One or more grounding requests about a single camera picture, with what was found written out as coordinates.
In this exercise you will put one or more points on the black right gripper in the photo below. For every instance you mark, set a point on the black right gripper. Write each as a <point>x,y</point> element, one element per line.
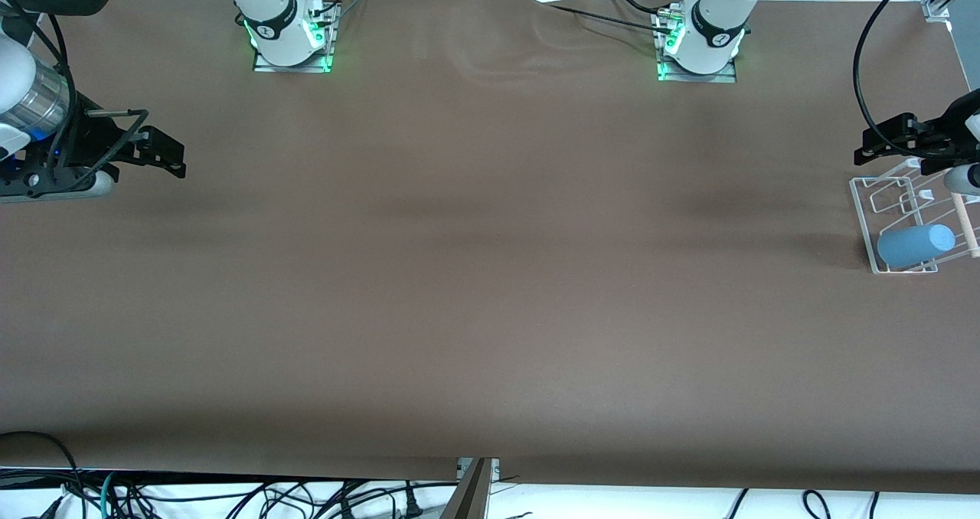
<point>90,141</point>

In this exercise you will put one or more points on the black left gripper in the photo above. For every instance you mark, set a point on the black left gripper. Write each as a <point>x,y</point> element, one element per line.
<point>943,135</point>

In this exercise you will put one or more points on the light blue plastic cup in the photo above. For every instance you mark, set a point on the light blue plastic cup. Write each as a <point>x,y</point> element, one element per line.
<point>911,247</point>

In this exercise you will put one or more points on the black power plug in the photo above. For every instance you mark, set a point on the black power plug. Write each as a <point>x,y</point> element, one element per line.
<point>414,507</point>

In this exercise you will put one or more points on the aluminium table frame profile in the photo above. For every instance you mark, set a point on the aluminium table frame profile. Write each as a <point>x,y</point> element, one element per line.
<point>471,504</point>

